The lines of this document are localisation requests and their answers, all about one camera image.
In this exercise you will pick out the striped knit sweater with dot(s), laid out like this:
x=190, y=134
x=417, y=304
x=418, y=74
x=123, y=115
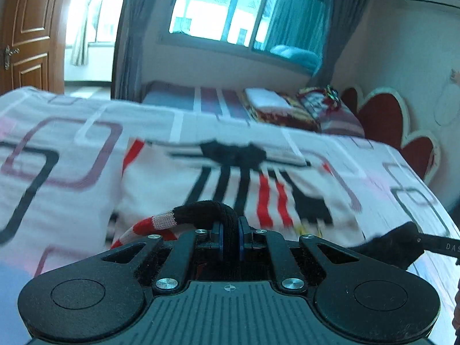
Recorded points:
x=230, y=187

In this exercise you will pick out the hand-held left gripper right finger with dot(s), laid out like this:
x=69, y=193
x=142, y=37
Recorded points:
x=241, y=239

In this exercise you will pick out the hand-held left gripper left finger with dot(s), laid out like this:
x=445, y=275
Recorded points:
x=219, y=239

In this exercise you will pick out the wooden door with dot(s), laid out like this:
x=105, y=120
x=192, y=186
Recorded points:
x=28, y=32

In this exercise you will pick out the red and yellow folded blanket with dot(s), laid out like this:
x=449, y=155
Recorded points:
x=284, y=118

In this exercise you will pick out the striped pillow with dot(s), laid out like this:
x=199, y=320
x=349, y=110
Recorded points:
x=341, y=122

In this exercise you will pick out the sliding glass window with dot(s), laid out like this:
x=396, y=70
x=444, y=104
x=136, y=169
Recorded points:
x=244, y=7

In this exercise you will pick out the blue blanket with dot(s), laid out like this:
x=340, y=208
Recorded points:
x=298, y=57

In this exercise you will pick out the white folded cloth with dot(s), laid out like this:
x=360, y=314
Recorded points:
x=267, y=99

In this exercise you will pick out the striped mattress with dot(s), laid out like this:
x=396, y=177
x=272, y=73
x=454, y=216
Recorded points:
x=187, y=99

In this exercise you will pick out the red and white headboard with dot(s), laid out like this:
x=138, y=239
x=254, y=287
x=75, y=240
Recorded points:
x=388, y=122

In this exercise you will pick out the colourful crumpled cloth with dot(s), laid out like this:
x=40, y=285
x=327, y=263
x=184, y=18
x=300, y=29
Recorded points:
x=332, y=95

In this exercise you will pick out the patterned bed sheet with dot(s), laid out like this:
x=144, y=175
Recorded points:
x=64, y=143

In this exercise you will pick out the grey curtain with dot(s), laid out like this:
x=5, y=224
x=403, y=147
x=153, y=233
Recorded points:
x=323, y=18
x=138, y=36

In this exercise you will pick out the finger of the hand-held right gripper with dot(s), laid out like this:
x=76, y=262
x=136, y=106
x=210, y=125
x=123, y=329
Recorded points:
x=440, y=246

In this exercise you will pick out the white sheer curtain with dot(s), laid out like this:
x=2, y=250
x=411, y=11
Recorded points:
x=86, y=25

